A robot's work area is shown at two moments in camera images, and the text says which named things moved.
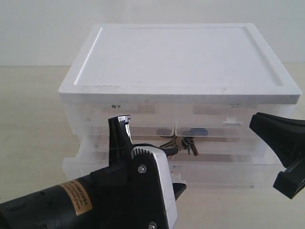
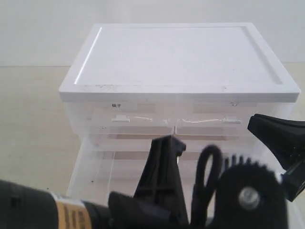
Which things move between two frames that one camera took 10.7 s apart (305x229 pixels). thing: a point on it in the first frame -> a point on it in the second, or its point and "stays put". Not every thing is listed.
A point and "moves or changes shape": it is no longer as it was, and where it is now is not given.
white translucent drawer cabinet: x=194 y=88 stays put
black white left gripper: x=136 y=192 -> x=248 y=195
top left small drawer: x=147 y=119 stays put
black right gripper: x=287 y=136 stays put
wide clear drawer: x=190 y=151 moves or changes shape
